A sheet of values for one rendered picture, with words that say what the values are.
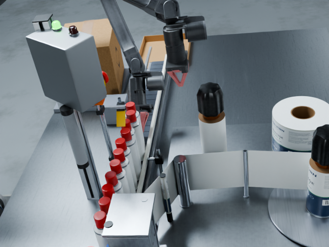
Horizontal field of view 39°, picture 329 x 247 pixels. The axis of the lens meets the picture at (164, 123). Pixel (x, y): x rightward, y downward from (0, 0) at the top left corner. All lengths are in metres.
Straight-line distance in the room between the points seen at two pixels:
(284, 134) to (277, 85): 0.59
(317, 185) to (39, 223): 0.91
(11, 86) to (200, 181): 3.09
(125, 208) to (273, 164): 0.50
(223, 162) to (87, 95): 0.46
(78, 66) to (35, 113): 2.65
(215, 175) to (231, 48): 1.13
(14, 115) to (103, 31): 1.92
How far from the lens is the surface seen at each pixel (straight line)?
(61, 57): 1.19
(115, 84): 2.06
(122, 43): 1.77
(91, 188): 1.63
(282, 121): 1.57
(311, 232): 1.41
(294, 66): 2.27
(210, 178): 1.45
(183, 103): 2.04
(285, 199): 1.49
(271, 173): 1.44
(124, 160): 1.43
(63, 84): 1.25
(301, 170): 1.43
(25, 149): 3.47
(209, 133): 1.53
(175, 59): 1.40
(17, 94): 4.18
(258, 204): 1.49
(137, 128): 1.59
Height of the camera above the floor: 1.95
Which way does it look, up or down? 36 degrees down
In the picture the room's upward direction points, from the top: 9 degrees counter-clockwise
